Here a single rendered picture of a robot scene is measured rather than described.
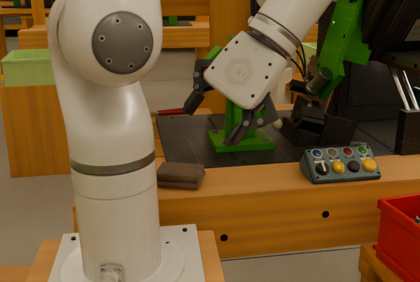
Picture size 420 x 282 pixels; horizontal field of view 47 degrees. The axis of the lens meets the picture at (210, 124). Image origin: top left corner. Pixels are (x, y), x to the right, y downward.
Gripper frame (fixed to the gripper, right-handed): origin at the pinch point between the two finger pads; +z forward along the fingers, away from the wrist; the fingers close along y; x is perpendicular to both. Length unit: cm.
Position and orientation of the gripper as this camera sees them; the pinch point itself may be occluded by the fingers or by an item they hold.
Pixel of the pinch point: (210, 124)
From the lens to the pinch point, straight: 77.7
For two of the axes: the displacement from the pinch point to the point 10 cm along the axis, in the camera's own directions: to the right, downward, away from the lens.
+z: -5.8, 8.1, 0.9
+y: 7.2, 5.6, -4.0
